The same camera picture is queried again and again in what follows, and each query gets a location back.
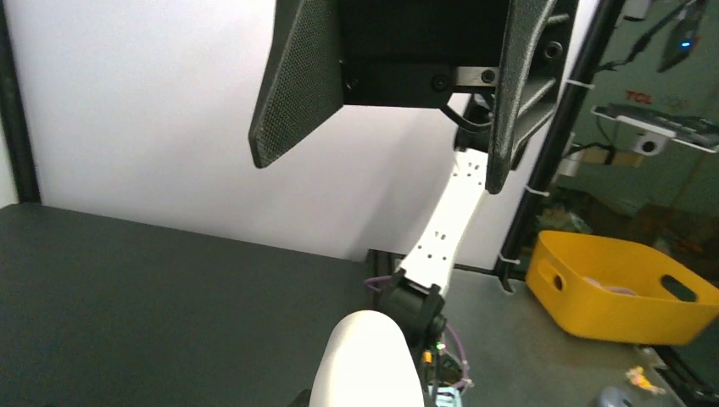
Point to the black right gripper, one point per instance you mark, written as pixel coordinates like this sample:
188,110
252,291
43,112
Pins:
412,54

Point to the white earbud charging case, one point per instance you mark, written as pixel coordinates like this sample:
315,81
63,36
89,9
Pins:
366,362

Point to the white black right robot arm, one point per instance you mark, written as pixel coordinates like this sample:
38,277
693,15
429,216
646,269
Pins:
415,296

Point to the white webcam under tray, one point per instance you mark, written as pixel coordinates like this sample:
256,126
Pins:
650,144

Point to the yellow plastic basket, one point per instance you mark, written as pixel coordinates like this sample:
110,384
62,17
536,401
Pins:
620,291

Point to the black front frame post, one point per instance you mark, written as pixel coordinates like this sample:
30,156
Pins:
574,90

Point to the black monitor on mount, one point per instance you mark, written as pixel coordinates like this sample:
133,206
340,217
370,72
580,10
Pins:
683,35

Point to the black vertical frame post left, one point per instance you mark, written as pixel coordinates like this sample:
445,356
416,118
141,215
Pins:
15,129

